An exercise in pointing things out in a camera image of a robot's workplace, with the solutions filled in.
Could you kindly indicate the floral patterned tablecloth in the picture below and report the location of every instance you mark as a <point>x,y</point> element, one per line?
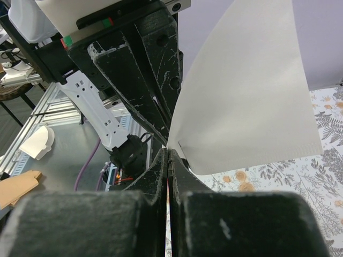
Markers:
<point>317,178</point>

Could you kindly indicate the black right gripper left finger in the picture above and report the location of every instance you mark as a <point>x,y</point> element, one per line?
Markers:
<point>131,222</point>

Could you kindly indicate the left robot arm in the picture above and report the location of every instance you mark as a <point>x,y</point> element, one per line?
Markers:
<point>111,26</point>

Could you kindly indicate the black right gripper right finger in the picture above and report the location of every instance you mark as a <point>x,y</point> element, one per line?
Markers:
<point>209,223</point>

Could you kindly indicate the white paper coffee filter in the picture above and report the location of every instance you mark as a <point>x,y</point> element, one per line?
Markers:
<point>245,100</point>

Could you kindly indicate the white plastic part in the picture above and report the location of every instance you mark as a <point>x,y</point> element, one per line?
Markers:
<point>39,143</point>

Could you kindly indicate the brown cardboard pieces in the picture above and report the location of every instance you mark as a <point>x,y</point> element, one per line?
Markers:
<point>13,188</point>

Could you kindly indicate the round wooden stool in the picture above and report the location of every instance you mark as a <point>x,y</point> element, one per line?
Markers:
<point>13,92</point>

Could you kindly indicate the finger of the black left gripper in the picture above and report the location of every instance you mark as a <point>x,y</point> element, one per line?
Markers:
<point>161,68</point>
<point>119,67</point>

